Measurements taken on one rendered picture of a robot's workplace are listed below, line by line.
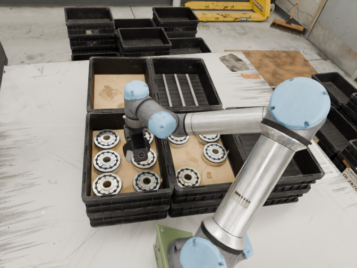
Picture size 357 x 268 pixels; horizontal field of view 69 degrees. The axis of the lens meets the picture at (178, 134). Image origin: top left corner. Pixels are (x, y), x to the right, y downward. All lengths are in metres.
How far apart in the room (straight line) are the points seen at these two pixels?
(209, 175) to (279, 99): 0.56
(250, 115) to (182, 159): 0.43
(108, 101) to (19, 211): 0.59
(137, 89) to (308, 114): 0.47
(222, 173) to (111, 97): 0.65
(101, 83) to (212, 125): 0.78
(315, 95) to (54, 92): 1.33
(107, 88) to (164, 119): 0.70
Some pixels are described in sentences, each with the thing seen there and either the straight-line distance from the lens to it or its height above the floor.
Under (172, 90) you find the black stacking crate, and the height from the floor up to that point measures 0.83.
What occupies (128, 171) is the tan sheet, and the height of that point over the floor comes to 0.83.
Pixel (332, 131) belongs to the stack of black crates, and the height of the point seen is 0.38.
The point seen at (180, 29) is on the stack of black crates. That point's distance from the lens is 2.71.
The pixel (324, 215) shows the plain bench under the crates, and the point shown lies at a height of 0.70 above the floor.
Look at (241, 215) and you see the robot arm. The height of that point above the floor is 1.17.
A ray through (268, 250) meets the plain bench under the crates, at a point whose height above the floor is 0.70.
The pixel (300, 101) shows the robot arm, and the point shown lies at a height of 1.38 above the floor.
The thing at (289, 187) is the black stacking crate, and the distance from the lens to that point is 1.16.
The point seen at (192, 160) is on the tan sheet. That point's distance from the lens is 1.11.
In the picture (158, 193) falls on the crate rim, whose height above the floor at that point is 0.93.
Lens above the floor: 1.71
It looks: 48 degrees down
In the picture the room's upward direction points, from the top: 11 degrees clockwise
